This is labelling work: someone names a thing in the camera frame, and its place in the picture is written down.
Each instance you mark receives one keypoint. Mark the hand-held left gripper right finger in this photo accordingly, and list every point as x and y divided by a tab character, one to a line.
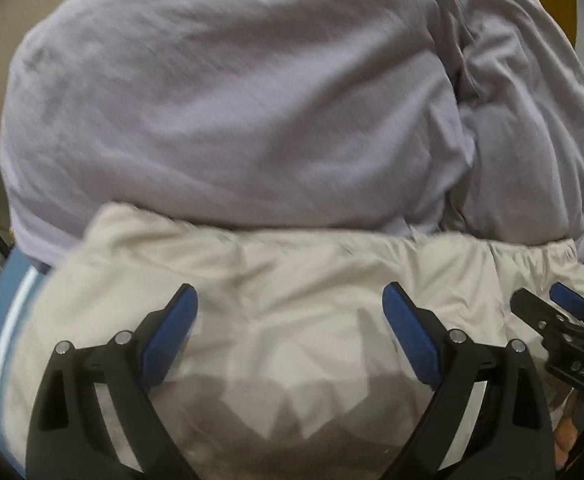
414	337

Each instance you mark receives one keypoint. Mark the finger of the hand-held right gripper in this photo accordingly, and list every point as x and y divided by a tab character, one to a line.
572	297
529	307

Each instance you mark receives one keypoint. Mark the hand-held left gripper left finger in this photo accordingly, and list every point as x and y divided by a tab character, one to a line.
169	335

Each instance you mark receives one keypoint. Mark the beige puffer jacket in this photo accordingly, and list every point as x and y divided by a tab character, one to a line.
297	280

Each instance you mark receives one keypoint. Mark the person's right hand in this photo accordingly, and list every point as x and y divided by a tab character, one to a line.
567	437

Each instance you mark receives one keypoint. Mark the blue striped bed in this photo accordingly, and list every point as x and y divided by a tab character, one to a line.
6	320

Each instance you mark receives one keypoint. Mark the small purple pillow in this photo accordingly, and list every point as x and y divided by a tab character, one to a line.
532	135

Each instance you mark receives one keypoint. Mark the large purple pillow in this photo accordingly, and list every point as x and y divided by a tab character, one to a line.
221	110

